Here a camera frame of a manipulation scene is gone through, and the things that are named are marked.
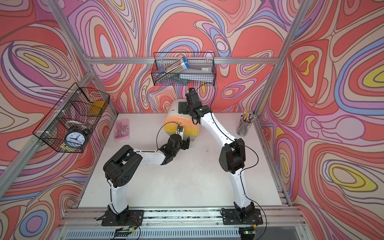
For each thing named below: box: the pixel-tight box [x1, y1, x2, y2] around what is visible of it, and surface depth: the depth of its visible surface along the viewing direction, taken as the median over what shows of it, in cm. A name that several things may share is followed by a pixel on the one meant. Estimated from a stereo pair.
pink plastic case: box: [114, 118, 130, 140], surface depth 110 cm
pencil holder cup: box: [236, 108, 256, 137], surface depth 101 cm
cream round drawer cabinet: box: [163, 99, 199, 142], surface depth 88 cm
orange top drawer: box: [164, 116, 199, 129], surface depth 88 cm
